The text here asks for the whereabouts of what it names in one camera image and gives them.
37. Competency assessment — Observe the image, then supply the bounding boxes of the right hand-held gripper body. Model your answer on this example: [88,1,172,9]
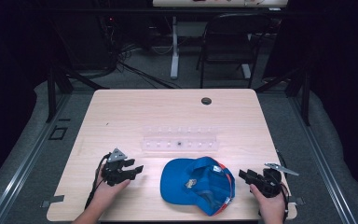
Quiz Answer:
[252,162,300,199]

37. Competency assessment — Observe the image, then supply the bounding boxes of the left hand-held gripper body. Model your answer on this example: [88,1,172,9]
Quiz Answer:
[102,147,131,188]

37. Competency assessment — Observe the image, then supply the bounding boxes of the person's left hand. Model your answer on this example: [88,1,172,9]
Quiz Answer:
[91,163,131,209]

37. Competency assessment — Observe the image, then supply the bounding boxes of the person's right hand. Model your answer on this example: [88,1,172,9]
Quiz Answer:
[249,183,287,220]

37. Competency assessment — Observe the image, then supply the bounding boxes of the blue baseball cap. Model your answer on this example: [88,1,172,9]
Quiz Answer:
[159,156,237,217]

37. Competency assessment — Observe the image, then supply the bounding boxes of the clear plastic rack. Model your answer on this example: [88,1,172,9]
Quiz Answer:
[141,125,220,154]

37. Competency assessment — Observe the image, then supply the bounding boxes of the black metal stand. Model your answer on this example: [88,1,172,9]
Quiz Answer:
[254,66,312,127]
[45,61,110,123]

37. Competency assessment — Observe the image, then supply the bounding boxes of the white desk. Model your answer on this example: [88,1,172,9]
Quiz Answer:
[151,0,289,80]

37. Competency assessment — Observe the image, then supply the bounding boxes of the black folding chair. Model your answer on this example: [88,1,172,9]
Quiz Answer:
[195,12,275,90]

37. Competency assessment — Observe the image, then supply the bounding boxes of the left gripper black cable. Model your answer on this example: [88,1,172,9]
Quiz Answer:
[84,152,112,210]

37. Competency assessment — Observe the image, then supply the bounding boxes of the grey table bracket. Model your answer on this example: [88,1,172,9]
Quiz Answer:
[39,194,66,209]
[288,196,306,206]

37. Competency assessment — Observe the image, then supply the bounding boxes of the metal floor rail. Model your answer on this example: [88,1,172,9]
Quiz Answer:
[288,95,358,224]
[0,92,73,224]

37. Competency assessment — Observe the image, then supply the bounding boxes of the black floor cables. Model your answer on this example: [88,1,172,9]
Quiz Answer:
[114,43,183,91]

